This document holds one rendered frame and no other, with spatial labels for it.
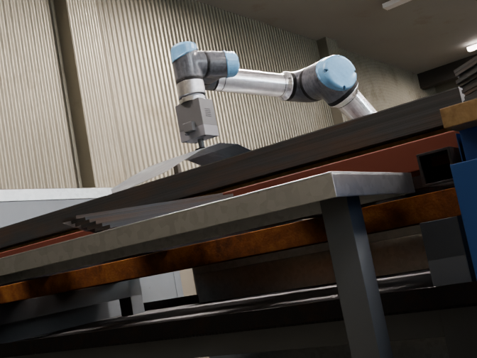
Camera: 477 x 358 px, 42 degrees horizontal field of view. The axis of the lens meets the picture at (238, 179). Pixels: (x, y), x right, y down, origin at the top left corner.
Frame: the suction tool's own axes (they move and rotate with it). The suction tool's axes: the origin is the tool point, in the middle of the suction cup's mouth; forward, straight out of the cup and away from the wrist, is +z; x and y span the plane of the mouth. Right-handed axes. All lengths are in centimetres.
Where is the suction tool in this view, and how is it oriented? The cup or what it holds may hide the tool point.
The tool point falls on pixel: (203, 155)
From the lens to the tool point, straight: 170.5
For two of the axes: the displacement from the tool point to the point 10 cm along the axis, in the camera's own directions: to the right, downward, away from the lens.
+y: 8.1, -2.3, -5.5
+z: 1.9, 9.7, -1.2
